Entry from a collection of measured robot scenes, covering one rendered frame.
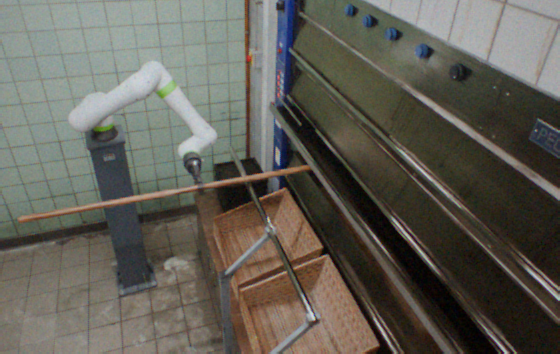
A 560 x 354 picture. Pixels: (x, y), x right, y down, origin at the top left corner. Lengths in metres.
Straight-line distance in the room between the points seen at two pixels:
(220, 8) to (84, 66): 0.97
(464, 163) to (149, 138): 2.52
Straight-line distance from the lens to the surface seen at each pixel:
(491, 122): 1.25
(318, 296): 2.39
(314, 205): 2.37
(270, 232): 1.92
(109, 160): 2.65
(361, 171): 1.79
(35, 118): 3.33
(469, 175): 1.31
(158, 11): 3.05
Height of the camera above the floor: 2.47
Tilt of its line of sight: 34 degrees down
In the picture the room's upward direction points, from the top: 2 degrees clockwise
